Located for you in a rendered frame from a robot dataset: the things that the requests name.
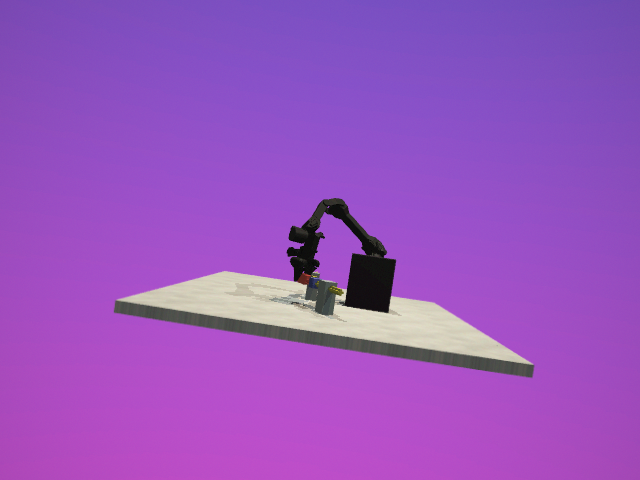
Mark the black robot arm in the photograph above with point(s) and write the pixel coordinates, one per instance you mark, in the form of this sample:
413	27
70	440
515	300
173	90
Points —
338	208

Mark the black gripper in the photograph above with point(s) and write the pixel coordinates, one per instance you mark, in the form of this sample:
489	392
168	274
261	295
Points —
306	263

